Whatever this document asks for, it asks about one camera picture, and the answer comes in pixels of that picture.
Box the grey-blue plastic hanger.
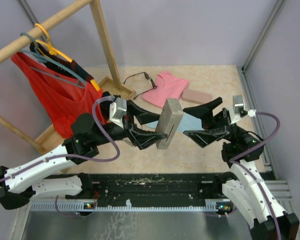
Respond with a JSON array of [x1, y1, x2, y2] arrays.
[[19, 32, 87, 88]]

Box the tortoiseshell sunglasses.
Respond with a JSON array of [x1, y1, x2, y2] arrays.
[[123, 71, 158, 100]]

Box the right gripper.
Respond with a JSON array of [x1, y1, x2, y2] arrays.
[[182, 97, 247, 147]]

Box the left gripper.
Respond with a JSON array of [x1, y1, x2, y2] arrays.
[[93, 99, 168, 149]]

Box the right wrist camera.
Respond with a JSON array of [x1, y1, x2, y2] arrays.
[[229, 95, 257, 124]]

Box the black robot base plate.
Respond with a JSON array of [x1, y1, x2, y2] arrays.
[[56, 171, 243, 216]]

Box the aluminium frame rail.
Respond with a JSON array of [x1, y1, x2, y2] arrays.
[[24, 181, 293, 213]]

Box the wooden clothes rack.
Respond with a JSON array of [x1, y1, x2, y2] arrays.
[[0, 0, 136, 154]]

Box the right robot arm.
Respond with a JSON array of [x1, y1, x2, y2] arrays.
[[183, 95, 300, 240]]

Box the thin wire-frame sunglasses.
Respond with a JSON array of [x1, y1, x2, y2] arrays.
[[122, 139, 139, 147]]

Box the large light blue cloth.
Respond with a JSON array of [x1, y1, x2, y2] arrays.
[[176, 112, 202, 133]]

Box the yellow plastic hanger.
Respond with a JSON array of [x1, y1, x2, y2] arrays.
[[33, 23, 101, 91]]

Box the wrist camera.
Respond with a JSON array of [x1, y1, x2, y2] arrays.
[[109, 97, 127, 128], [229, 95, 257, 124]]

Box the small light blue cloth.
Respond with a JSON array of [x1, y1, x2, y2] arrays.
[[146, 120, 158, 129]]

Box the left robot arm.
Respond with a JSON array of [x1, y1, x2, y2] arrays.
[[0, 95, 167, 210]]

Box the pink folded shirt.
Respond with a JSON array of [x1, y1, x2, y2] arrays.
[[141, 71, 189, 108]]

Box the grey glasses case green lining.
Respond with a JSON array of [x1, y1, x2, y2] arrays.
[[155, 98, 184, 150]]

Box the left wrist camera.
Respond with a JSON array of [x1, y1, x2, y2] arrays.
[[109, 97, 127, 128]]

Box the pink glasses case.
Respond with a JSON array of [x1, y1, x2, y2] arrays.
[[181, 89, 212, 105]]

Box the dark striped hanging garment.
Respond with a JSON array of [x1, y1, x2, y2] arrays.
[[29, 41, 101, 92]]

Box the red hanging shirt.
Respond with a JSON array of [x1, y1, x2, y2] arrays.
[[11, 52, 104, 139]]

